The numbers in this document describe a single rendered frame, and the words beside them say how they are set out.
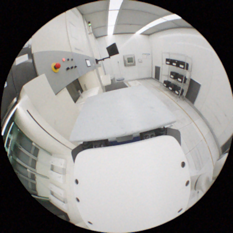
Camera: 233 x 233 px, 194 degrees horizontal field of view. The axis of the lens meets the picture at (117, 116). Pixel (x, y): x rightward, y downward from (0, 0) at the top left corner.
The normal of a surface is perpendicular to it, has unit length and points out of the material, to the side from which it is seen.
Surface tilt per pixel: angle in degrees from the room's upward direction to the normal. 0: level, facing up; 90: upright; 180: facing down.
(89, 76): 90
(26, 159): 90
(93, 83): 90
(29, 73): 90
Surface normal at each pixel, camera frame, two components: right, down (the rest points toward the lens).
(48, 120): 0.98, -0.22
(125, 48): 0.12, 0.69
